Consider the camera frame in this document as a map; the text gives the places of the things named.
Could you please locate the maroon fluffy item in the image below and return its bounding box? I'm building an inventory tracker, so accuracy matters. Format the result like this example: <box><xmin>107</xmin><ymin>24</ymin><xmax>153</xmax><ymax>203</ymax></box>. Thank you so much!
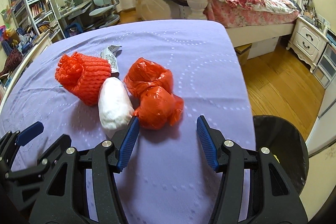
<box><xmin>0</xmin><ymin>49</ymin><xmax>23</xmax><ymax>76</ymax></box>

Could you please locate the black trash bin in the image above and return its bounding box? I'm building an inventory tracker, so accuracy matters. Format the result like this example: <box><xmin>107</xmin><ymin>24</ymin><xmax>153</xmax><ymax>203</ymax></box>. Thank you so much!
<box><xmin>253</xmin><ymin>115</ymin><xmax>309</xmax><ymax>194</ymax></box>

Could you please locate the plastic drawer unit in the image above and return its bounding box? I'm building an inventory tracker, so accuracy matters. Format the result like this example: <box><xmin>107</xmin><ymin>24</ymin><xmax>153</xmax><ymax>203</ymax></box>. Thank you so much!
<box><xmin>313</xmin><ymin>42</ymin><xmax>336</xmax><ymax>89</ymax></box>

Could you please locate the white bookshelf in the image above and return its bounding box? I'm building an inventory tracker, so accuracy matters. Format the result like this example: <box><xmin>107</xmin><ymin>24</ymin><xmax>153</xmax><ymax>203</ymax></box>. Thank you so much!
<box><xmin>9</xmin><ymin>0</ymin><xmax>64</xmax><ymax>42</ymax></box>

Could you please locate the white nightstand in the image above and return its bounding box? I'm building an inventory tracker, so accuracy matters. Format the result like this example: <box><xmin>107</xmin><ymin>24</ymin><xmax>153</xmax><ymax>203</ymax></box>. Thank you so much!
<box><xmin>286</xmin><ymin>16</ymin><xmax>328</xmax><ymax>73</ymax></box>

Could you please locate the green desk chair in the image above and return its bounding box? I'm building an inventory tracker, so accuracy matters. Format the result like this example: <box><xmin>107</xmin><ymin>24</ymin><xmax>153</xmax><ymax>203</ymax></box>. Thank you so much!
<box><xmin>89</xmin><ymin>0</ymin><xmax>120</xmax><ymax>29</ymax></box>

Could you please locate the grey printed wrapper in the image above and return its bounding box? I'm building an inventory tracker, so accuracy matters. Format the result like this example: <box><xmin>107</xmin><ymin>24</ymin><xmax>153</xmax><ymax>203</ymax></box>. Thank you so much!
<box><xmin>100</xmin><ymin>45</ymin><xmax>122</xmax><ymax>77</ymax></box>

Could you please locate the red foam fruit net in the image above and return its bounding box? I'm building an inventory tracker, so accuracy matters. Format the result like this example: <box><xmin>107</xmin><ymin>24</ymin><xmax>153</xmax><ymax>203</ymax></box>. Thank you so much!
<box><xmin>55</xmin><ymin>52</ymin><xmax>112</xmax><ymax>106</ymax></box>

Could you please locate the study desk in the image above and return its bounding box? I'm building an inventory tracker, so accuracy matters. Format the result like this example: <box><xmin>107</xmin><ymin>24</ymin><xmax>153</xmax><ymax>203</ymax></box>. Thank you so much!
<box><xmin>50</xmin><ymin>0</ymin><xmax>92</xmax><ymax>38</ymax></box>

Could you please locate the purple bed sheet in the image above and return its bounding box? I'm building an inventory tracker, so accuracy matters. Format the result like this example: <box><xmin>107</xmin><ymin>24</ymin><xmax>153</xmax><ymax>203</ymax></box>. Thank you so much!
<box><xmin>1</xmin><ymin>20</ymin><xmax>255</xmax><ymax>223</ymax></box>

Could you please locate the white bundle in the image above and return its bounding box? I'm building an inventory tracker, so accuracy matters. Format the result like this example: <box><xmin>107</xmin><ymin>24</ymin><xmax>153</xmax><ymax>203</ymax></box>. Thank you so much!
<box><xmin>98</xmin><ymin>77</ymin><xmax>134</xmax><ymax>138</ymax></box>

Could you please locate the red plastic bag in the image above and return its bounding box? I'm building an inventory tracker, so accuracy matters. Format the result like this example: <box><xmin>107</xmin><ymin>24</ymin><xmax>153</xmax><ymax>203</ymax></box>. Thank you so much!
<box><xmin>123</xmin><ymin>57</ymin><xmax>184</xmax><ymax>130</ymax></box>

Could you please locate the white bed side rail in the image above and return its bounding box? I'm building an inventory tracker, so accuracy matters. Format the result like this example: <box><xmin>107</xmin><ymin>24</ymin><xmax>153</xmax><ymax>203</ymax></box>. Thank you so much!
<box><xmin>1</xmin><ymin>31</ymin><xmax>52</xmax><ymax>111</ymax></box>

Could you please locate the cardboard box under bed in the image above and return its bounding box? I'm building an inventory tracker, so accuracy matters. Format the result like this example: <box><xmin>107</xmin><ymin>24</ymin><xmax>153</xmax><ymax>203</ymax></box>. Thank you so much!
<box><xmin>234</xmin><ymin>43</ymin><xmax>252</xmax><ymax>66</ymax></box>

